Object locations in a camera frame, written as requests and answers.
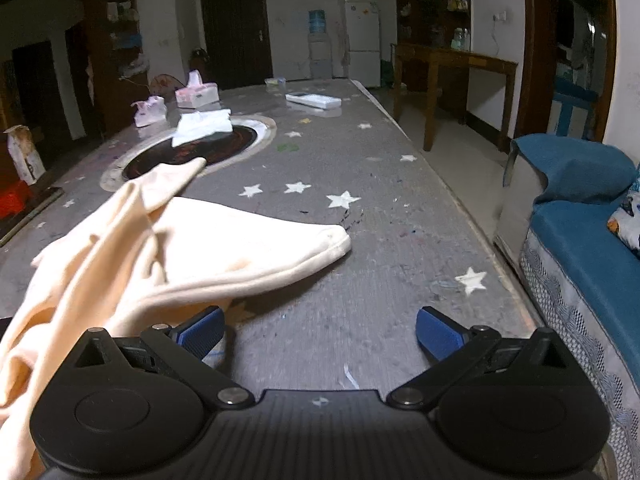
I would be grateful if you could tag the white paper bag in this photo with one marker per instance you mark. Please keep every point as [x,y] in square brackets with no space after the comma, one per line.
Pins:
[26,159]

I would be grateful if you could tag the water dispenser with blue bottle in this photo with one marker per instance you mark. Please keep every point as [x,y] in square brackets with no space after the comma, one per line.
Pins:
[319,45]

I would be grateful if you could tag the cream fabric garment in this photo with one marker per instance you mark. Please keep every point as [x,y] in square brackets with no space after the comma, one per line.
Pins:
[147,255]

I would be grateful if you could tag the white remote control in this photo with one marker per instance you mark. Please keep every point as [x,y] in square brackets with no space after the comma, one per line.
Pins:
[314,100]

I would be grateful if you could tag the butterfly print cushion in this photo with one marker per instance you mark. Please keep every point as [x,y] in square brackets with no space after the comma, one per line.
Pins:
[624,223]

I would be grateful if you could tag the small clear plastic container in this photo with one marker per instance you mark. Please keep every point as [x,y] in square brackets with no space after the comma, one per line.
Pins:
[275,82]

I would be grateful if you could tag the white refrigerator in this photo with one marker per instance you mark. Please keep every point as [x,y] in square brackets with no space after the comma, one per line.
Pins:
[363,42]

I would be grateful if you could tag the dark wooden door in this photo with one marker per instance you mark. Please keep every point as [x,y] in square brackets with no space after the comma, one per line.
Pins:
[237,42]

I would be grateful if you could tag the red plastic stool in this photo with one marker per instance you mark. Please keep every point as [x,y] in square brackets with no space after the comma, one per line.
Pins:
[14,199]

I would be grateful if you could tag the dark wooden side table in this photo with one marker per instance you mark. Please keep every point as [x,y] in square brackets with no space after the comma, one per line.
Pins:
[444,73]

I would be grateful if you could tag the small pink tissue pack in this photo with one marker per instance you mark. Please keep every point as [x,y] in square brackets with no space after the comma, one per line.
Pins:
[149,112]

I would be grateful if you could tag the electric fan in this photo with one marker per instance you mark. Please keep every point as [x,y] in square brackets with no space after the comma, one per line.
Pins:
[164,85]

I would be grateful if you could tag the round black induction cooktop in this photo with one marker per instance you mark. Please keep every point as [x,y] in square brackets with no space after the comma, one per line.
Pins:
[214,148]

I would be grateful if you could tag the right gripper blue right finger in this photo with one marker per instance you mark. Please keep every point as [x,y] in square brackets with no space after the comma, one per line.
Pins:
[439,335]

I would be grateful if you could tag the large pink tissue box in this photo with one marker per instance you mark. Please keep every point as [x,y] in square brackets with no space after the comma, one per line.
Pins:
[196,93]

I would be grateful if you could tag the dark wooden shelf cabinet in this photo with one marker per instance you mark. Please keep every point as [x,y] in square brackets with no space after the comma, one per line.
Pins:
[119,65]

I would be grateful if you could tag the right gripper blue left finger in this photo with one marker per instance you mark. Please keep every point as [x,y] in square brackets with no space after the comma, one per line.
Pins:
[201,333]

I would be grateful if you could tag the blue covered sofa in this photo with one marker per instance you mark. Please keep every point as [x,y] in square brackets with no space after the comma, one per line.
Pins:
[582,279]

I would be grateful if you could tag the black smartphone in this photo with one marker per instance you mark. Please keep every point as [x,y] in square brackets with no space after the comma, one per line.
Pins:
[15,222]

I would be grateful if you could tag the white tissue sheet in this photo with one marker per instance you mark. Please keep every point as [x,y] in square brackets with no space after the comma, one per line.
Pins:
[194,126]

